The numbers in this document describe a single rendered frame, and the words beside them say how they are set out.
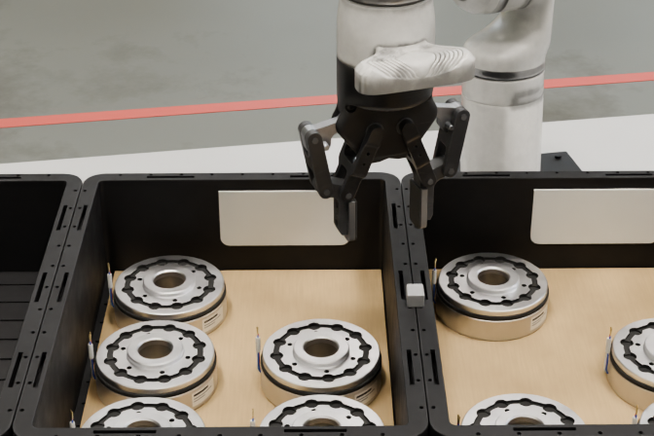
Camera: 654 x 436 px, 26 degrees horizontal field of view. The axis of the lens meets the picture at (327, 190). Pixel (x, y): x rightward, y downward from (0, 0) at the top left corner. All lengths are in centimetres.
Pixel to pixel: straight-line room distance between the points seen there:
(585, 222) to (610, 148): 56
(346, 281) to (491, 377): 20
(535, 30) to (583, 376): 45
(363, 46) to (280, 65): 282
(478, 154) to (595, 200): 26
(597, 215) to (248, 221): 33
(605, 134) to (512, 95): 42
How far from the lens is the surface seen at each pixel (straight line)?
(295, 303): 134
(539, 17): 156
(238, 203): 135
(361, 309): 133
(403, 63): 102
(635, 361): 124
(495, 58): 156
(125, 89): 377
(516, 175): 136
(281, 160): 187
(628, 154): 192
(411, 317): 114
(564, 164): 178
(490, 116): 158
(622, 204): 138
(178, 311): 128
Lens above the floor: 157
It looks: 29 degrees down
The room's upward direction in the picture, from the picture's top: straight up
